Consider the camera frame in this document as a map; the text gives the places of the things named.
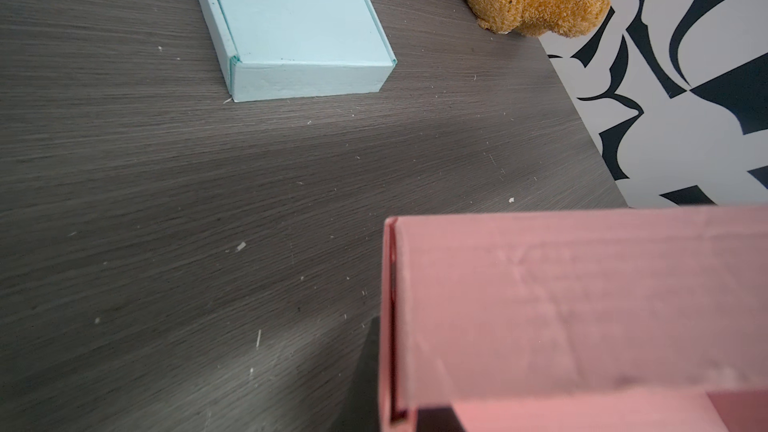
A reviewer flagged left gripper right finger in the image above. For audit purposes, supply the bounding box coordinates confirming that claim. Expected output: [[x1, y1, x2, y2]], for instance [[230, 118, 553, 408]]
[[416, 407, 465, 432]]

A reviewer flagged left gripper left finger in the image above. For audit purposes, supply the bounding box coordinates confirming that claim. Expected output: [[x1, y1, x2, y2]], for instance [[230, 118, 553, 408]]
[[329, 317, 380, 432]]

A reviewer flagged pink paper box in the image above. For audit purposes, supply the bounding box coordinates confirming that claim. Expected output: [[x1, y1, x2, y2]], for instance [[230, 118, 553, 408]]
[[378, 206, 767, 431]]

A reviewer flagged light blue paper box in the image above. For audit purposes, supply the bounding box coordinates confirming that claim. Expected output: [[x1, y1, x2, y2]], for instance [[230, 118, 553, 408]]
[[198, 0, 397, 102]]

